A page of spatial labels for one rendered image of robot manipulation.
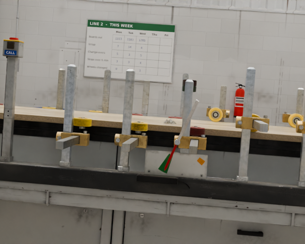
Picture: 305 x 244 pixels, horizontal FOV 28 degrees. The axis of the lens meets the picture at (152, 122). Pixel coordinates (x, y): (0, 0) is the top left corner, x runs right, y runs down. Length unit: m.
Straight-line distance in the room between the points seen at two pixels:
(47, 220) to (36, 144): 0.37
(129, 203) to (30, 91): 7.57
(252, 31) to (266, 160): 7.07
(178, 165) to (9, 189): 0.75
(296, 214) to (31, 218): 1.22
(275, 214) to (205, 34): 7.28
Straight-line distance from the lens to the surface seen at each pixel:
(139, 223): 2.86
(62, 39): 9.98
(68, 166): 2.61
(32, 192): 2.69
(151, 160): 2.55
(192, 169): 2.54
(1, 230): 3.01
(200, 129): 2.60
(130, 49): 9.76
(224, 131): 2.70
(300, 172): 2.58
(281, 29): 9.81
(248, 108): 2.54
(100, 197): 2.63
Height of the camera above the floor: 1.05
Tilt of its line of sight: 3 degrees down
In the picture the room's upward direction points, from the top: 4 degrees clockwise
